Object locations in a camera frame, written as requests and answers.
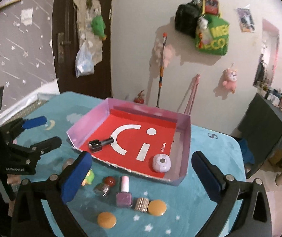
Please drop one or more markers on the red cap glass bottle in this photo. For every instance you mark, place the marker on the red cap glass bottle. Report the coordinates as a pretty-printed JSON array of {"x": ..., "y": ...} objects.
[{"x": 103, "y": 188}]

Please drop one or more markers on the pink rods against wall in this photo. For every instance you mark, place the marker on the pink rods against wall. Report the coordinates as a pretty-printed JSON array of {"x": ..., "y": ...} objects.
[{"x": 193, "y": 89}]

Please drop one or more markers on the studded gold cylinder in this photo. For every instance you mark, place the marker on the studded gold cylinder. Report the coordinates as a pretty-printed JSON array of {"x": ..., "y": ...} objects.
[{"x": 142, "y": 204}]

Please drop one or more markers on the white round compact device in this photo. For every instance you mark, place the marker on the white round compact device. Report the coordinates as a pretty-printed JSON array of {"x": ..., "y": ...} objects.
[{"x": 161, "y": 163}]

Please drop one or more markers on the green plush on door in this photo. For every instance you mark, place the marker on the green plush on door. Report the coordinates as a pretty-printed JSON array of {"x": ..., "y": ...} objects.
[{"x": 98, "y": 27}]

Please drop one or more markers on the black bag on wall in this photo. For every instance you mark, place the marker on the black bag on wall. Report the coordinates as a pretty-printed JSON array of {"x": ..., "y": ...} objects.
[{"x": 186, "y": 18}]

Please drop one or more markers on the purple nail polish bottle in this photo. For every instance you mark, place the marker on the purple nail polish bottle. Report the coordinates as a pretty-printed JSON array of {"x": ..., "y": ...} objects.
[{"x": 124, "y": 198}]

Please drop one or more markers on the purple cardboard tray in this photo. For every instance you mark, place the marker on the purple cardboard tray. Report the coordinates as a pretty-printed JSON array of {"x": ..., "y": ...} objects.
[{"x": 180, "y": 150}]

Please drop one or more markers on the red Miniso paper liner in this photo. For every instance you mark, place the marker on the red Miniso paper liner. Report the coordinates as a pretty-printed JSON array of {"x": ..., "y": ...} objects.
[{"x": 137, "y": 139}]

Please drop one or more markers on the person's left hand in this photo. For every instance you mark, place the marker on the person's left hand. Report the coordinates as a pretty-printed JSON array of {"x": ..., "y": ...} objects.
[{"x": 13, "y": 180}]

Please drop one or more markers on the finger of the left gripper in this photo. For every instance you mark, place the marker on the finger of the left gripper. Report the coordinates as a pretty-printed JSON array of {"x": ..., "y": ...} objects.
[
  {"x": 28, "y": 123},
  {"x": 40, "y": 146}
]

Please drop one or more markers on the green yellow toy figure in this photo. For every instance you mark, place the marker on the green yellow toy figure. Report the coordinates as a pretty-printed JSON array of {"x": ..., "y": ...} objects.
[{"x": 88, "y": 178}]

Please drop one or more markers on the orange round disc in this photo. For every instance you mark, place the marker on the orange round disc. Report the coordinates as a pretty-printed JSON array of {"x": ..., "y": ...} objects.
[
  {"x": 157, "y": 207},
  {"x": 106, "y": 220}
]

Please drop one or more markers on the dark wooden door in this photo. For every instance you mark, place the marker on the dark wooden door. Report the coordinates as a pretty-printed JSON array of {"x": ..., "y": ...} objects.
[{"x": 71, "y": 27}]

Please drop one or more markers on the orange handled stick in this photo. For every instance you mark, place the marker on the orange handled stick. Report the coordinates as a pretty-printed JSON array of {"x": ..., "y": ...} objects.
[{"x": 161, "y": 67}]

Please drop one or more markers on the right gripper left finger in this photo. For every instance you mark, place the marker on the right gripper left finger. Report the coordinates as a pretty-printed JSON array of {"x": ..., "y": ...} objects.
[{"x": 29, "y": 215}]

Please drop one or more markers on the green shopping bag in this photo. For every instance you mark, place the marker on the green shopping bag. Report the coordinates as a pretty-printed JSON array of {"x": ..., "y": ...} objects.
[{"x": 212, "y": 35}]

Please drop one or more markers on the black nail polish bottle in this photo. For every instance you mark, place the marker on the black nail polish bottle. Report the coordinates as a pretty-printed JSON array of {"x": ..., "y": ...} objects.
[{"x": 96, "y": 145}]

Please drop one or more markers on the black covered side table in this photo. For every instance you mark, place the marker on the black covered side table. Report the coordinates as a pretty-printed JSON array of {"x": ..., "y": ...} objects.
[{"x": 261, "y": 126}]

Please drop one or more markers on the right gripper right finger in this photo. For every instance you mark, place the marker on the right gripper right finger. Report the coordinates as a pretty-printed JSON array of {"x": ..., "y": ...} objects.
[{"x": 253, "y": 219}]

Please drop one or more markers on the pink bear plush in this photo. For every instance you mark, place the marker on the pink bear plush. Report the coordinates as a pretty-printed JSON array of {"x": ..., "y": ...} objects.
[{"x": 230, "y": 80}]

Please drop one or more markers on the plastic bag on door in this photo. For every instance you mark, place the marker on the plastic bag on door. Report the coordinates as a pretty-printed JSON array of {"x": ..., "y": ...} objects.
[{"x": 84, "y": 64}]

